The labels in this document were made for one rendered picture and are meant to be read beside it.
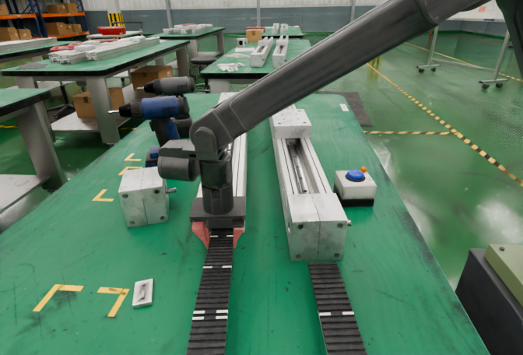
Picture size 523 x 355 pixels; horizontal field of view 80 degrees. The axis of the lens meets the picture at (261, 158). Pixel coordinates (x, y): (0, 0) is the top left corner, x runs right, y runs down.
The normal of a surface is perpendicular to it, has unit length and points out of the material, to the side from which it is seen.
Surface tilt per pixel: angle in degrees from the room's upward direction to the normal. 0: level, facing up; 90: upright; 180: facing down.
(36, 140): 90
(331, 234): 90
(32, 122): 90
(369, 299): 0
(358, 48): 92
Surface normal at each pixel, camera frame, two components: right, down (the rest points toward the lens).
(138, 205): 0.25, 0.43
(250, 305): -0.02, -0.90
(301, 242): 0.03, 0.44
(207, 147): -0.19, 0.43
